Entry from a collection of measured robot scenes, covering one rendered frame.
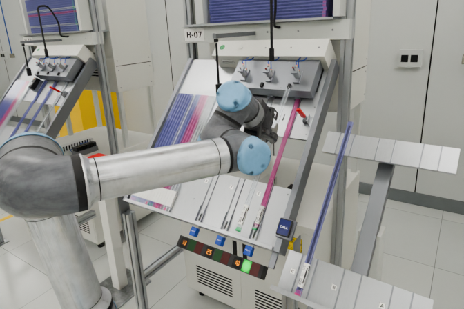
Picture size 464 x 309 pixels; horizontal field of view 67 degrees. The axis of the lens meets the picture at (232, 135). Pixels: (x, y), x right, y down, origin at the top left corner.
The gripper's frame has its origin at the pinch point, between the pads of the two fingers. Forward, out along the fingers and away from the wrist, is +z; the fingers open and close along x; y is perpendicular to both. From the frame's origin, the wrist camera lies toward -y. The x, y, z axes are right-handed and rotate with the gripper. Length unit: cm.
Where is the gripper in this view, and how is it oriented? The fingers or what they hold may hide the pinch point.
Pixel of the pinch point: (268, 141)
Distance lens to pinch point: 111.3
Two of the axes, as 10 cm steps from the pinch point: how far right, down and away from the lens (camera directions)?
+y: 2.7, -9.4, 1.8
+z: 3.7, 2.8, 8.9
